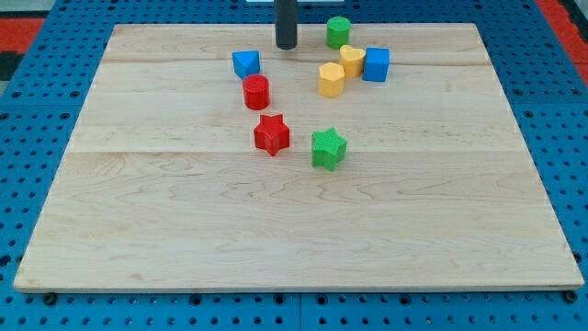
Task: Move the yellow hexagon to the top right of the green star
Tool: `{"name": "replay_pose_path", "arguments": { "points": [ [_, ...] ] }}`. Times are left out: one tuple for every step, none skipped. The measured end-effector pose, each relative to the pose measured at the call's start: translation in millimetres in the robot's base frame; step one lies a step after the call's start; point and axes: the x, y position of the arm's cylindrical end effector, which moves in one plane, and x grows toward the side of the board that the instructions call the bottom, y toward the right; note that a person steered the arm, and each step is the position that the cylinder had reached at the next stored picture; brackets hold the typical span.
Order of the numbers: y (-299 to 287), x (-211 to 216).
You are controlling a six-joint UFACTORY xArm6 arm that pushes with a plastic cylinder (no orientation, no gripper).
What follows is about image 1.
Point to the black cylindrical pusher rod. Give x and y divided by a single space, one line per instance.
286 24

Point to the yellow hexagon block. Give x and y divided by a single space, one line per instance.
331 79

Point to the red star block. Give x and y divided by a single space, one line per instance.
272 134

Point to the green star block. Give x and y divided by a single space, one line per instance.
328 148

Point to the green cylinder block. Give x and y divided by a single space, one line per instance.
337 32

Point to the blue triangle block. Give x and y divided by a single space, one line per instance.
246 63

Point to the red cylinder block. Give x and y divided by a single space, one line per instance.
256 94

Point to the yellow heart block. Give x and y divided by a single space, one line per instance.
353 60

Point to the blue cube block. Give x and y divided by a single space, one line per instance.
376 64

